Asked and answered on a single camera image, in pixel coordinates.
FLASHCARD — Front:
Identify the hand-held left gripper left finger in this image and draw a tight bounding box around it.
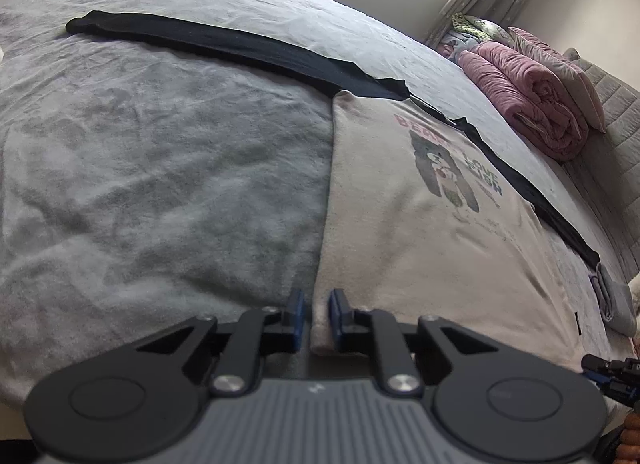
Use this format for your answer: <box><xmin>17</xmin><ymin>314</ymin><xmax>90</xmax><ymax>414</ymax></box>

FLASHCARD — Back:
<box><xmin>135</xmin><ymin>288</ymin><xmax>307</xmax><ymax>397</ymax></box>

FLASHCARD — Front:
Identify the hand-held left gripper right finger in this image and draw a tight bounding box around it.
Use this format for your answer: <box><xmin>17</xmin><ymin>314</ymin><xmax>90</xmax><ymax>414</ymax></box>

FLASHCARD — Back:
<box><xmin>326</xmin><ymin>288</ymin><xmax>493</xmax><ymax>397</ymax></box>

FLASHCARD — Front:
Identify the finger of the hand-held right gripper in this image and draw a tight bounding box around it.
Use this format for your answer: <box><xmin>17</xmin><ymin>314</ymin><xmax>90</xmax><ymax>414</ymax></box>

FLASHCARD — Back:
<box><xmin>581</xmin><ymin>353</ymin><xmax>627</xmax><ymax>393</ymax></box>

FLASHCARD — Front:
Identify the beige black-sleeved bear sweatshirt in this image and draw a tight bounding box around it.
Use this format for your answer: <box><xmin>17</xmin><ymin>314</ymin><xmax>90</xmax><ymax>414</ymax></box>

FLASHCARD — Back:
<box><xmin>66</xmin><ymin>10</ymin><xmax>601</xmax><ymax>370</ymax></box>

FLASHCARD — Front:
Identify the folded grey cloth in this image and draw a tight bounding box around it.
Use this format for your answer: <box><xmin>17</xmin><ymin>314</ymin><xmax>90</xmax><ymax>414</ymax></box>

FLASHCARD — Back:
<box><xmin>589</xmin><ymin>261</ymin><xmax>638</xmax><ymax>336</ymax></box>

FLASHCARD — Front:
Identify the bed with grey sheet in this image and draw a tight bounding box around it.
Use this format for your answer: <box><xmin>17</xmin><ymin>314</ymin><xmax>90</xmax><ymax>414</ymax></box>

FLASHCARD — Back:
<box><xmin>0</xmin><ymin>0</ymin><xmax>640</xmax><ymax>445</ymax></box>

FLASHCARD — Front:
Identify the grey quilted headboard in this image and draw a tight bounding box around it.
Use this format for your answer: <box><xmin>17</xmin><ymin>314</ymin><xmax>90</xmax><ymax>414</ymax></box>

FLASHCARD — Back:
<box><xmin>562</xmin><ymin>47</ymin><xmax>640</xmax><ymax>275</ymax></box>

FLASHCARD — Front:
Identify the folded pink quilt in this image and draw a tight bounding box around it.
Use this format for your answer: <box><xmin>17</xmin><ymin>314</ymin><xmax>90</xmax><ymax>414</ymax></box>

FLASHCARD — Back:
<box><xmin>457</xmin><ymin>42</ymin><xmax>591</xmax><ymax>161</ymax></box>

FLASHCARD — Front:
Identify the pink grey pillow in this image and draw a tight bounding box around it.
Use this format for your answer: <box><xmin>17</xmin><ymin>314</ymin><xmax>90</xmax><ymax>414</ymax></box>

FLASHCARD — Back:
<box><xmin>507</xmin><ymin>27</ymin><xmax>607</xmax><ymax>134</ymax></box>

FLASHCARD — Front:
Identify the green patterned cloth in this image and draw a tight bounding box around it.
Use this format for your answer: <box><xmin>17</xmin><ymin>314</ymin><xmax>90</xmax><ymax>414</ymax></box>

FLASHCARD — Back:
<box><xmin>450</xmin><ymin>13</ymin><xmax>488</xmax><ymax>41</ymax></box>

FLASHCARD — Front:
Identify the pale floral pillow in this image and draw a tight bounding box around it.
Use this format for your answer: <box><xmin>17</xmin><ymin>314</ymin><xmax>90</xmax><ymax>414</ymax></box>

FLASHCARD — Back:
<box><xmin>472</xmin><ymin>18</ymin><xmax>516</xmax><ymax>48</ymax></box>

